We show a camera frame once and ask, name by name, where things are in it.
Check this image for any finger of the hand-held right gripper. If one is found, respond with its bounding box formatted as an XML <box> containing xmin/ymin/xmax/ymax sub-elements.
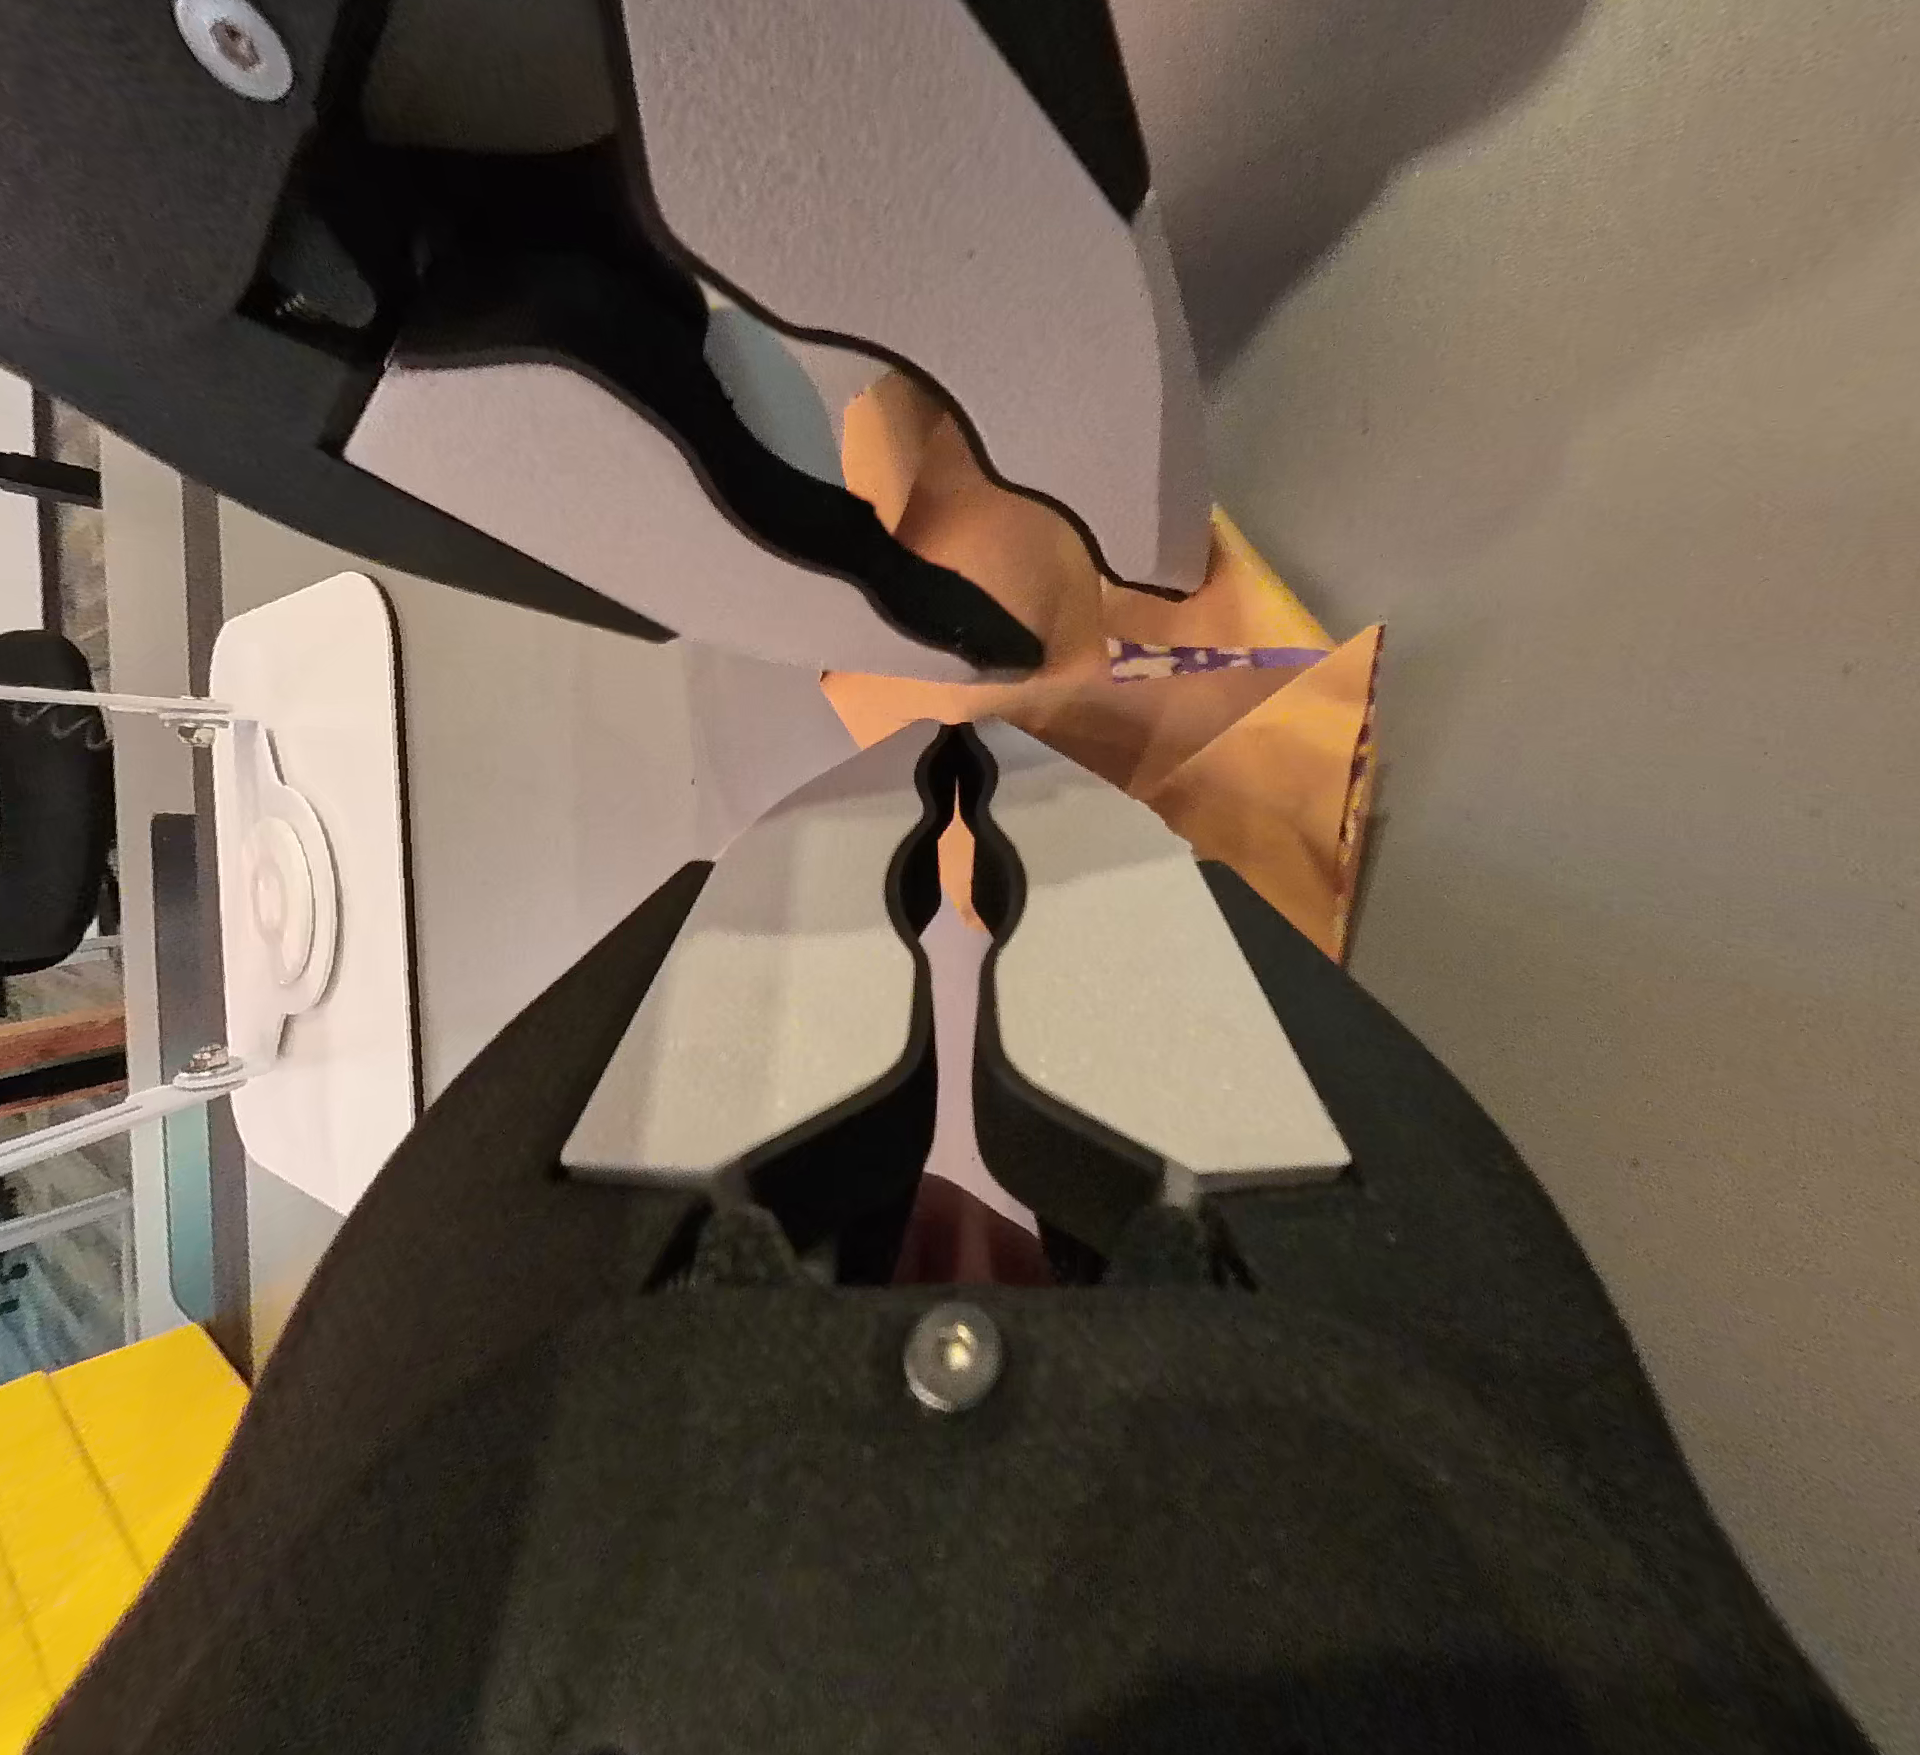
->
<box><xmin>343</xmin><ymin>228</ymin><xmax>1047</xmax><ymax>683</ymax></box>
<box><xmin>600</xmin><ymin>0</ymin><xmax>1217</xmax><ymax>599</ymax></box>

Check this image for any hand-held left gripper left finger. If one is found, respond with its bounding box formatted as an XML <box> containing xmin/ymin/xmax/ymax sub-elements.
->
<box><xmin>559</xmin><ymin>719</ymin><xmax>965</xmax><ymax>1263</ymax></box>

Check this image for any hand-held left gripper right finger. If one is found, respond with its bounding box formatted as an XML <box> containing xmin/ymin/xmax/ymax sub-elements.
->
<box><xmin>955</xmin><ymin>726</ymin><xmax>1355</xmax><ymax>1263</ymax></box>

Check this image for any orange paper purple print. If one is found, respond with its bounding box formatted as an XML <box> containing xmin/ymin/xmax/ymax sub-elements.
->
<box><xmin>823</xmin><ymin>372</ymin><xmax>1388</xmax><ymax>965</ymax></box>

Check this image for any white rounded panel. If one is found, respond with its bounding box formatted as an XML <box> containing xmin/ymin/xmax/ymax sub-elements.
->
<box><xmin>211</xmin><ymin>571</ymin><xmax>435</xmax><ymax>1216</ymax></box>

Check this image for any black office chair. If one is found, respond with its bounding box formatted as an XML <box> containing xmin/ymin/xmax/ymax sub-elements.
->
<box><xmin>0</xmin><ymin>628</ymin><xmax>122</xmax><ymax>976</ymax></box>

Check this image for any yellow box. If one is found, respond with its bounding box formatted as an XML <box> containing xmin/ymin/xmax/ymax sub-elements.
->
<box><xmin>0</xmin><ymin>1318</ymin><xmax>253</xmax><ymax>1750</ymax></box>

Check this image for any white mounting bracket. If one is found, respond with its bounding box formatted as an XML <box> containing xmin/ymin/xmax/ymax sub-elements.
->
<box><xmin>170</xmin><ymin>713</ymin><xmax>343</xmax><ymax>1088</ymax></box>

